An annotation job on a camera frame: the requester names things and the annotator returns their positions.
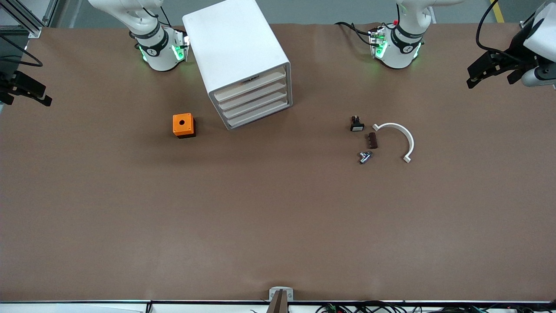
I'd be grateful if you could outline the black cable bundle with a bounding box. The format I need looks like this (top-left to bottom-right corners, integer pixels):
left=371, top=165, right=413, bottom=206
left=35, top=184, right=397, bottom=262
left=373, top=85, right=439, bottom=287
left=315, top=300, right=556, bottom=313

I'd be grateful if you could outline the white plastic drawer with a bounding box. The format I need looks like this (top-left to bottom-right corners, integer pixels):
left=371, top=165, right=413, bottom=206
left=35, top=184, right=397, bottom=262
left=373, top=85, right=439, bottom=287
left=214, top=65, right=288, bottom=104
left=222, top=88, right=290, bottom=120
left=226, top=98, right=291, bottom=129
left=217, top=77, right=289, bottom=112

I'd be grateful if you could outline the black arm base cable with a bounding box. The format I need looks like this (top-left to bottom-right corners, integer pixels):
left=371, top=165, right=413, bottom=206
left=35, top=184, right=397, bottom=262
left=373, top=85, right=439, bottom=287
left=334, top=21, right=378, bottom=47

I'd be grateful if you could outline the grey metal bracket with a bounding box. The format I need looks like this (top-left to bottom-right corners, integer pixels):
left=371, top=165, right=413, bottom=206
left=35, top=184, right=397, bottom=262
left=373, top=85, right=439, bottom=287
left=269, top=286, right=294, bottom=302

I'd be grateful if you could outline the white drawer cabinet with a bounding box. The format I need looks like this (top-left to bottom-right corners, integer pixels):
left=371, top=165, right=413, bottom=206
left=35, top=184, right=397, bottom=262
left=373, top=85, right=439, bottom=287
left=182, top=0, right=293, bottom=130

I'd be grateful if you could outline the aluminium frame profile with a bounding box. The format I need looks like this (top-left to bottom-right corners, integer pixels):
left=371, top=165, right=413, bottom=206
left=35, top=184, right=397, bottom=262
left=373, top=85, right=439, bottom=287
left=0, top=0, right=45, bottom=39

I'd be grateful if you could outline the white half-round clamp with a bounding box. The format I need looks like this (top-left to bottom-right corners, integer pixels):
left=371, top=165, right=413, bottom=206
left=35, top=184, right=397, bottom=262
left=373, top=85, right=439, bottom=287
left=372, top=123, right=415, bottom=163

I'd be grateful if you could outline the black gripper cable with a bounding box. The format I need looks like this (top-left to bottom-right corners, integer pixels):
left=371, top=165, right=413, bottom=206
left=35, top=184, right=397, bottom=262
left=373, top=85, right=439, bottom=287
left=0, top=34, right=44, bottom=68
left=476, top=0, right=524, bottom=56

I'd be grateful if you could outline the orange box with hole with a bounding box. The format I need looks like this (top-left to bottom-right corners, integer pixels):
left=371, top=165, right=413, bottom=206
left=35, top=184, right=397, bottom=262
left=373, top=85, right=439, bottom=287
left=172, top=113, right=196, bottom=139

